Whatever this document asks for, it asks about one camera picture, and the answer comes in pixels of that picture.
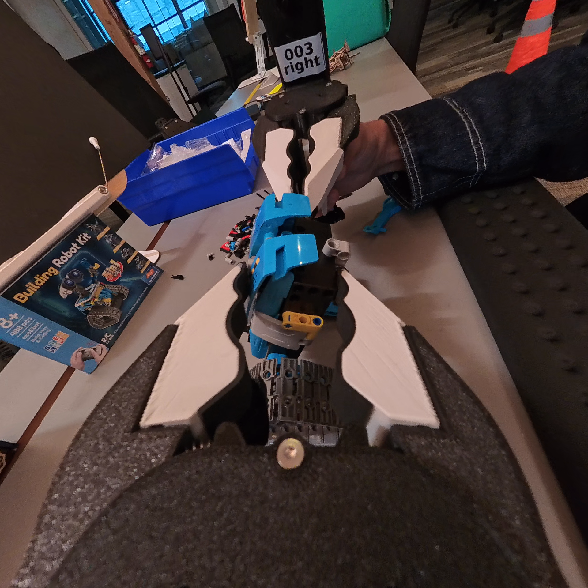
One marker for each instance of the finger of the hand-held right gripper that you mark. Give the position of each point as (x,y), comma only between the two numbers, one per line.
(278,156)
(328,160)

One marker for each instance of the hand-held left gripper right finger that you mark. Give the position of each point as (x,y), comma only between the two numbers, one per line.
(386,367)

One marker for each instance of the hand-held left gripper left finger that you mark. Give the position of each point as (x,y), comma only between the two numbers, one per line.
(197,363)

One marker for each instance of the pile of toy building pieces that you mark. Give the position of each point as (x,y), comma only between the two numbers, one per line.
(239,234)

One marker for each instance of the blue grey tracked toy robot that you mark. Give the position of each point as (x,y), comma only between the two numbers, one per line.
(294,257)

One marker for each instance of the person's right forearm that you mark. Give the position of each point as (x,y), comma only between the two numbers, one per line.
(482,128)

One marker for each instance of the grey desk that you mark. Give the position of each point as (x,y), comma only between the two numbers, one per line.
(413,257)

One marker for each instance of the person's right hand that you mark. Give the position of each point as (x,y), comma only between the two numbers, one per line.
(367,156)

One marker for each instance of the wooden model kit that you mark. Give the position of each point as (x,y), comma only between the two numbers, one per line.
(342,57)

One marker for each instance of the blue brick separator tool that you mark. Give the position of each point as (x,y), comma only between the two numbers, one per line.
(381,218)

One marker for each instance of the blue plastic bin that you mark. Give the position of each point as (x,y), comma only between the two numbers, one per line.
(193,183)

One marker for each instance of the clear plastic bags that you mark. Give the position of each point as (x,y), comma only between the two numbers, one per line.
(183,154)

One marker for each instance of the building robot kit booklet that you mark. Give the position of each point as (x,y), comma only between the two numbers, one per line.
(78,298)

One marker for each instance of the large grid window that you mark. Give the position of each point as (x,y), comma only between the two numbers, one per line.
(160,23)

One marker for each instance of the black dimpled pad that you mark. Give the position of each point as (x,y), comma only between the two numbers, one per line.
(528,298)

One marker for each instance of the black backdrop board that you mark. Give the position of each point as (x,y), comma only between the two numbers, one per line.
(46,138)

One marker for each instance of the orange traffic cone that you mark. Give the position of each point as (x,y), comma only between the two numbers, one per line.
(533,36)

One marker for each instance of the wooden post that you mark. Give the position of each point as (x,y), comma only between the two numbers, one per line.
(128,46)

